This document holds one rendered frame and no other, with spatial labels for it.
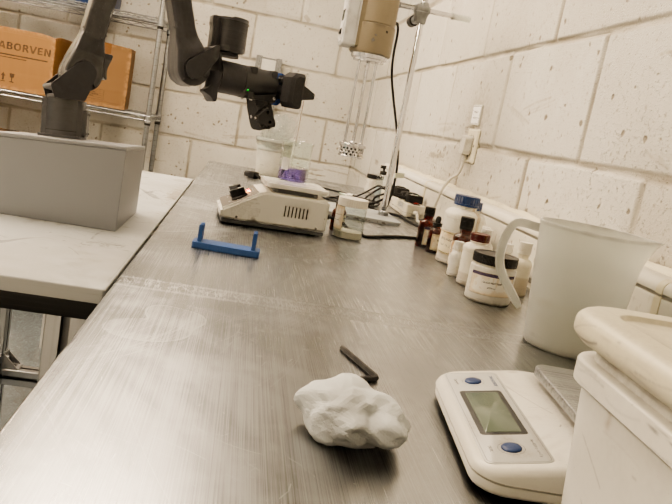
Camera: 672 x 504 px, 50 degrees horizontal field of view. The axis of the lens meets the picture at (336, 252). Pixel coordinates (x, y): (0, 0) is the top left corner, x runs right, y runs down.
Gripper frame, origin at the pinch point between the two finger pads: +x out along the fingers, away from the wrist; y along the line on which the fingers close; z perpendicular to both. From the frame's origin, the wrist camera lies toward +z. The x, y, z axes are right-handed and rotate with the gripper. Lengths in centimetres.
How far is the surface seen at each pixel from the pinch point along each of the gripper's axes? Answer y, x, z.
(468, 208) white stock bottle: 25.4, 25.3, 14.5
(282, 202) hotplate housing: 6.1, -2.4, 20.1
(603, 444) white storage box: 102, -37, 17
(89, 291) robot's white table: 47, -47, 27
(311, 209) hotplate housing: 8.1, 2.8, 20.5
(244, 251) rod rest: 28.2, -20.0, 25.1
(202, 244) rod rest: 25.1, -25.4, 25.2
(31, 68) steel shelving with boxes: -233, -5, 6
